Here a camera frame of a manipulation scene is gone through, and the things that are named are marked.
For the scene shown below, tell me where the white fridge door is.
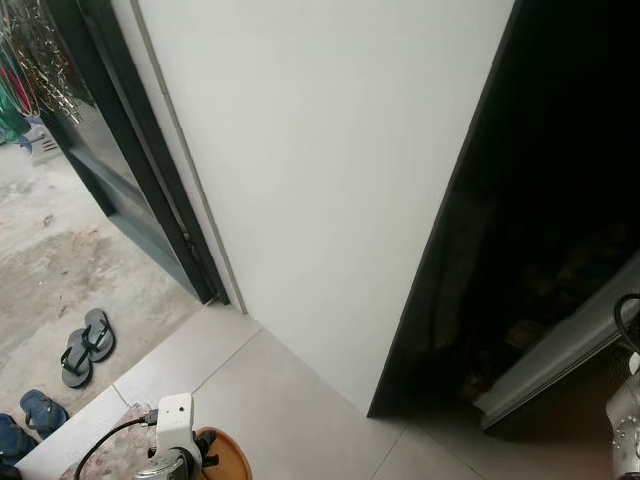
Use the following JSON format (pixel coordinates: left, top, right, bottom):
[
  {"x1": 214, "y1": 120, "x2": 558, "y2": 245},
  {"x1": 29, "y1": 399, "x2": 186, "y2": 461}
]
[{"x1": 475, "y1": 255, "x2": 640, "y2": 433}]

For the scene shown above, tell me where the small white plastic rack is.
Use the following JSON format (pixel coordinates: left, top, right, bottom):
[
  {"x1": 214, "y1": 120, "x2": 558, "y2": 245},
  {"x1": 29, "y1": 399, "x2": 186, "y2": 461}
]
[{"x1": 20, "y1": 115, "x2": 71, "y2": 166}]

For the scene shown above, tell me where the grey flip-flop with dark strap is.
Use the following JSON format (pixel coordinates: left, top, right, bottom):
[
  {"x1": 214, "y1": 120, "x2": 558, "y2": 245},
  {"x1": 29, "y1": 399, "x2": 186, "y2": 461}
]
[
  {"x1": 83, "y1": 308, "x2": 116, "y2": 363},
  {"x1": 60, "y1": 328, "x2": 94, "y2": 389}
]

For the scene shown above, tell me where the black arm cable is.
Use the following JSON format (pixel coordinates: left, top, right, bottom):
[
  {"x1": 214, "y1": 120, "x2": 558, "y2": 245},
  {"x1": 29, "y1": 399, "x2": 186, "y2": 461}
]
[
  {"x1": 75, "y1": 410, "x2": 161, "y2": 480},
  {"x1": 612, "y1": 293, "x2": 640, "y2": 353}
]

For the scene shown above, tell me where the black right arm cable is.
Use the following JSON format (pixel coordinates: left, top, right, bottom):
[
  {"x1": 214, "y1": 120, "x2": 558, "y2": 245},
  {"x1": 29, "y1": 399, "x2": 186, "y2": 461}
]
[{"x1": 612, "y1": 293, "x2": 640, "y2": 353}]

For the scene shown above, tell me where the bunch of metal clothes hangers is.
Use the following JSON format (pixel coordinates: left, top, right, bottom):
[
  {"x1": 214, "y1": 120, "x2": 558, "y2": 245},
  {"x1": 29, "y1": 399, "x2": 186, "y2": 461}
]
[{"x1": 0, "y1": 0, "x2": 79, "y2": 126}]

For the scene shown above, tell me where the blue flip-flop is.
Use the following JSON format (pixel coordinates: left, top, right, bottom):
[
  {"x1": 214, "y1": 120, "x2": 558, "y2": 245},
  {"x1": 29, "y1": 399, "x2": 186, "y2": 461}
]
[
  {"x1": 20, "y1": 390, "x2": 71, "y2": 439},
  {"x1": 0, "y1": 413, "x2": 39, "y2": 463}
]

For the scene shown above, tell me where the black sliding door frame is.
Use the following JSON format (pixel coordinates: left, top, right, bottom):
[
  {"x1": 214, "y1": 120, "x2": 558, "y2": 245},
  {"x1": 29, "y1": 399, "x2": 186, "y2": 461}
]
[{"x1": 45, "y1": 0, "x2": 233, "y2": 306}]

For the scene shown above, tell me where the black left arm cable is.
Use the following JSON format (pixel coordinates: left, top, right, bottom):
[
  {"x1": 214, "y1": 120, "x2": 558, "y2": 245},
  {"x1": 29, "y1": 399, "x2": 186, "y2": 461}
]
[{"x1": 75, "y1": 410, "x2": 161, "y2": 480}]

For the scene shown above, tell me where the orange round food container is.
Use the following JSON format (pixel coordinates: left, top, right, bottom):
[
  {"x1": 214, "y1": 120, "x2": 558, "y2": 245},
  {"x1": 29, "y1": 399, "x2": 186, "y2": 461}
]
[{"x1": 195, "y1": 427, "x2": 253, "y2": 480}]

